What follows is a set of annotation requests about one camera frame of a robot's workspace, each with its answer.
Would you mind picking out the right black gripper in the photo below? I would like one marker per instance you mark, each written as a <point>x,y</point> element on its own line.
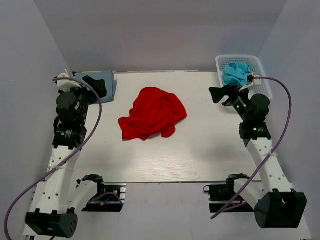
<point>230,90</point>

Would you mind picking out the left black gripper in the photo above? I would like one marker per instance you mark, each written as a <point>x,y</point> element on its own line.
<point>98,85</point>

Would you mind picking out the red t shirt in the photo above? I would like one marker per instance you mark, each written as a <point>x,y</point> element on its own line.
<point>155,111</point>

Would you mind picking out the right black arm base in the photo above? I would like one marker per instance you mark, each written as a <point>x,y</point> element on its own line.
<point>219,195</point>

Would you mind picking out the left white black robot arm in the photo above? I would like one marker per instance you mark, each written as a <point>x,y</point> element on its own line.
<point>56,213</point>

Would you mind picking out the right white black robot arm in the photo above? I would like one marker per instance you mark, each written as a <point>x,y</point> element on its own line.
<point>278,205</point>

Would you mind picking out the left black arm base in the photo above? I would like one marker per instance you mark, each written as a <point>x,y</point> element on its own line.
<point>110,198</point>

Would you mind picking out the folded grey-blue t shirt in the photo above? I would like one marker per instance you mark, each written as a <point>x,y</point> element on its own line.
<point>109,79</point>

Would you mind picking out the crumpled light blue t shirt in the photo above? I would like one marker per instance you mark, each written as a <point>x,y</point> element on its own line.
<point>236,73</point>

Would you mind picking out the white plastic basket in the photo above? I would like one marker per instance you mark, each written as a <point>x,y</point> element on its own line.
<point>256,66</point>

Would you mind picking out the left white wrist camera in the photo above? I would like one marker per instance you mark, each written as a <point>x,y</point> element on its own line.
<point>65,84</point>

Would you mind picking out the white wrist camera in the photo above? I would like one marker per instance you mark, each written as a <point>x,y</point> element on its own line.
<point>253,81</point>
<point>65,84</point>

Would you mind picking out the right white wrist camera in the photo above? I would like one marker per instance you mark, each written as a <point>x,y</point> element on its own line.
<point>253,81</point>

